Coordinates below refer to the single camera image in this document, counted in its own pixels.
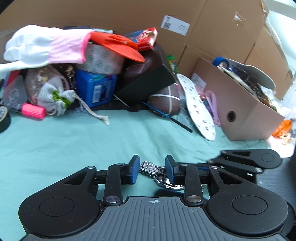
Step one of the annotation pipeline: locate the orange packet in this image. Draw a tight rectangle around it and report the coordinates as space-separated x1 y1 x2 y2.
272 119 294 138

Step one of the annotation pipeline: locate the green snack packet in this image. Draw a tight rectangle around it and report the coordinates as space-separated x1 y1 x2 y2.
166 55 179 73

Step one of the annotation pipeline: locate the blue and black pen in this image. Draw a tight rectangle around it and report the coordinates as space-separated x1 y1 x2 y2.
142 101 193 133

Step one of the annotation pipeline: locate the grey insole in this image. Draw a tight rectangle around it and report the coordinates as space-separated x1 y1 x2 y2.
227 59 276 90

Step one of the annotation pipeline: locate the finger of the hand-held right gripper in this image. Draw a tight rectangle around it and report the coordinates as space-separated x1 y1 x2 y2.
207 150 255 166
243 166 264 184

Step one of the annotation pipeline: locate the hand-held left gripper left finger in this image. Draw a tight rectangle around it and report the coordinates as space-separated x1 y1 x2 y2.
62 154 141 207

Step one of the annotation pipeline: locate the white and pink glove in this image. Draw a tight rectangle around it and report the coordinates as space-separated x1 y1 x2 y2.
0 25 95 71

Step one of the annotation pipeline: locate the red card box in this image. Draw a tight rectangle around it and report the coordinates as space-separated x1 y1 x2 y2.
123 27 159 52

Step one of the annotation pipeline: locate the black box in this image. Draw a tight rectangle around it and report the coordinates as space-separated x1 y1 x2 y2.
113 45 176 107

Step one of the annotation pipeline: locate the blue box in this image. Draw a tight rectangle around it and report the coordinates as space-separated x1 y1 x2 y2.
75 69 118 108

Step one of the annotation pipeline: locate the black tape roll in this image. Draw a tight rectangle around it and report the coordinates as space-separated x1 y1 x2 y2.
0 106 11 133

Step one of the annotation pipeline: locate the brown football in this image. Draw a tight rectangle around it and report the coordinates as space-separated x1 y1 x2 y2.
147 84 181 117

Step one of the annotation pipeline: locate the blue tape roll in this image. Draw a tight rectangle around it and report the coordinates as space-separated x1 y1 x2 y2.
212 57 232 69

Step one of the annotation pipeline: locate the green table cloth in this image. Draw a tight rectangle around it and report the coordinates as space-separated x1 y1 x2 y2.
0 108 278 202

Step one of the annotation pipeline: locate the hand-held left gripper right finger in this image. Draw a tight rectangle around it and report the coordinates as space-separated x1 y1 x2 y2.
165 154 234 207

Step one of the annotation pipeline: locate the large brown cardboard box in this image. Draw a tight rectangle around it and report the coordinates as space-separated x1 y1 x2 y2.
0 0 292 100

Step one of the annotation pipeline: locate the orange rubber glove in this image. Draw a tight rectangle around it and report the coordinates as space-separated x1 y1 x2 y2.
76 32 146 75

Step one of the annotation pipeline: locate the white floral insole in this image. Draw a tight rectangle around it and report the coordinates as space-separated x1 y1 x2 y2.
176 73 216 141

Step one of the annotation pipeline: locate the tan cardboard box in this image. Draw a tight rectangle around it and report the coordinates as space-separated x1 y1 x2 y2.
190 57 285 141

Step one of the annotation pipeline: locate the beige drawstring pouch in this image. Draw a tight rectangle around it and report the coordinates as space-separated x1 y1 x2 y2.
24 67 111 127

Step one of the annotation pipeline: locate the silver metal watch band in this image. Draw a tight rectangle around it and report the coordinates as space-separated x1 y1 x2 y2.
139 160 186 191

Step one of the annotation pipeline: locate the pink highlighter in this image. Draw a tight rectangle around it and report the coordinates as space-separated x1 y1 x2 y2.
21 103 47 120

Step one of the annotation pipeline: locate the clear plastic triangle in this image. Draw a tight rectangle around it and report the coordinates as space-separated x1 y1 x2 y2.
2 75 27 110

